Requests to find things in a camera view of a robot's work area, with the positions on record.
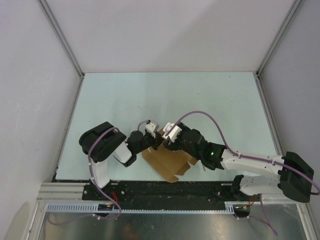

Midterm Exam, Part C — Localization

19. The aluminium corner post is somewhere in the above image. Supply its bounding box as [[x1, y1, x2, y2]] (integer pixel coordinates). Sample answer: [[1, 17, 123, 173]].
[[37, 0, 84, 78], [256, 0, 305, 76]]

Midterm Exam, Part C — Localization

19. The grey slotted cable duct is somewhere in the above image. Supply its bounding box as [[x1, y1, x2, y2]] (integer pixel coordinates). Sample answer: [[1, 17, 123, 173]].
[[46, 202, 235, 215]]

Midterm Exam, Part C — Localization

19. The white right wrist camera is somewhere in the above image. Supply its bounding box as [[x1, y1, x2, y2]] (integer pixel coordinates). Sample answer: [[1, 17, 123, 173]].
[[162, 122, 182, 143]]

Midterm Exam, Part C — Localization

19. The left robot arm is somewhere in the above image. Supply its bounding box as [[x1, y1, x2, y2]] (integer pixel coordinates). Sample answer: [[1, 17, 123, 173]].
[[79, 120, 163, 200]]

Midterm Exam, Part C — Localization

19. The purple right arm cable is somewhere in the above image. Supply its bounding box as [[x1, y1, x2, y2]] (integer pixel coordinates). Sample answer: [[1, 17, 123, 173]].
[[165, 110, 320, 236]]

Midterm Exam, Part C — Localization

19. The left aluminium corner post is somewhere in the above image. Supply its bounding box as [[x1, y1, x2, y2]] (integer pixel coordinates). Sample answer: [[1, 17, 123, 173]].
[[37, 0, 84, 78]]

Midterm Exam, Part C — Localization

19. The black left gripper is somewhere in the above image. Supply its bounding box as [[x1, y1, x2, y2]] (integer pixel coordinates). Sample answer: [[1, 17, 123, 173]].
[[134, 131, 165, 155]]

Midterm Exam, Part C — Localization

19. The right aluminium corner post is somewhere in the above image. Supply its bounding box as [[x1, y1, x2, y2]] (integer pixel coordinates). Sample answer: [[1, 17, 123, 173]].
[[256, 0, 305, 76]]

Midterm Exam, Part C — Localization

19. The brown cardboard box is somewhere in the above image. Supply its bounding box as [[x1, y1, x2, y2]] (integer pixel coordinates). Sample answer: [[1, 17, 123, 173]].
[[142, 139, 203, 184]]

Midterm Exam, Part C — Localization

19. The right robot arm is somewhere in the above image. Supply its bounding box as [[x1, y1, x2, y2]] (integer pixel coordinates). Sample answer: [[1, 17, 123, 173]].
[[162, 124, 314, 203]]

